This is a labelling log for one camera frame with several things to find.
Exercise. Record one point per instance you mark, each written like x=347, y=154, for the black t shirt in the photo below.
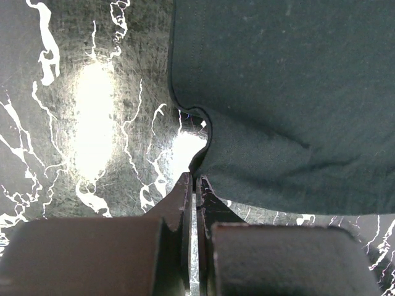
x=298, y=97

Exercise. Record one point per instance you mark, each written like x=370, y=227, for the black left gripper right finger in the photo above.
x=237, y=258

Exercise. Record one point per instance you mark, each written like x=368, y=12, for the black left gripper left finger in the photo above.
x=134, y=255

